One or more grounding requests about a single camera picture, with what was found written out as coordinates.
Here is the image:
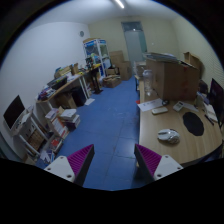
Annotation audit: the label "ceiling light tube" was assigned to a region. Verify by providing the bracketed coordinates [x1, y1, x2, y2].
[114, 0, 124, 9]

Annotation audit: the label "stacked cardboard boxes by door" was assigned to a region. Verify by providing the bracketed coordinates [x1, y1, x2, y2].
[109, 50, 132, 81]

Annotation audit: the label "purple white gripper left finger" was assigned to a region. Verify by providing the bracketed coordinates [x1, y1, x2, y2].
[45, 144, 95, 186]

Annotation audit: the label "black monitor right edge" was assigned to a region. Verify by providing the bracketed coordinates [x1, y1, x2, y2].
[209, 79, 224, 126]

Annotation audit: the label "white grey computer mouse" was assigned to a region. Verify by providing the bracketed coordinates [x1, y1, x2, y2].
[157, 129, 180, 144]

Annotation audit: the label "wooden desk on left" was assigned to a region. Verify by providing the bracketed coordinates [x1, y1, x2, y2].
[36, 64, 99, 114]

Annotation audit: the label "round black mouse pad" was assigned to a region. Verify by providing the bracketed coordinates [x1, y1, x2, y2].
[183, 112, 204, 136]

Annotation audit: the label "grey door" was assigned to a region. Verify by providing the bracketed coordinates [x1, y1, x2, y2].
[125, 30, 147, 62]

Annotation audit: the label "blue white claw machine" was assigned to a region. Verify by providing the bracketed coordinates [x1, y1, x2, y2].
[83, 38, 111, 77]

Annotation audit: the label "white paper sheet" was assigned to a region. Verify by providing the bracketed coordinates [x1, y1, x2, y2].
[138, 98, 162, 112]

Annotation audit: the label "stack of books on floor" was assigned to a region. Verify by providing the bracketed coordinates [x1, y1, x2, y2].
[45, 107, 81, 139]

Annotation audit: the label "round wall clock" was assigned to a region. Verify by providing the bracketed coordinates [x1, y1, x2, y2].
[79, 31, 85, 37]

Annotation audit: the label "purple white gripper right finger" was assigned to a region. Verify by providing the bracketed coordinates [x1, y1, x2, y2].
[134, 144, 182, 182]

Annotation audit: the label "open cardboard box on floor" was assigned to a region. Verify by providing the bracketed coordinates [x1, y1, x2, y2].
[103, 76, 121, 88]

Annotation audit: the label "black monitor on left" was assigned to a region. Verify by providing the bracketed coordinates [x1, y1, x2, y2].
[3, 96, 25, 129]

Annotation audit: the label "white calculator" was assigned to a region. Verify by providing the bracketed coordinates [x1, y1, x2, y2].
[173, 101, 184, 112]

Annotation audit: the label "large cardboard box on desk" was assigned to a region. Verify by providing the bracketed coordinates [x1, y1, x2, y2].
[146, 59, 199, 100]

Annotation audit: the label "white shelf rack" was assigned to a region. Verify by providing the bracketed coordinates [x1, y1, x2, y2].
[12, 106, 53, 158]

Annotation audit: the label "clear plastic water bottle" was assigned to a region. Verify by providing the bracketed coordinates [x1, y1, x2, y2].
[143, 70, 153, 96]

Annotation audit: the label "white remote control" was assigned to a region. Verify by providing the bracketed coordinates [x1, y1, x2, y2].
[152, 107, 168, 115]

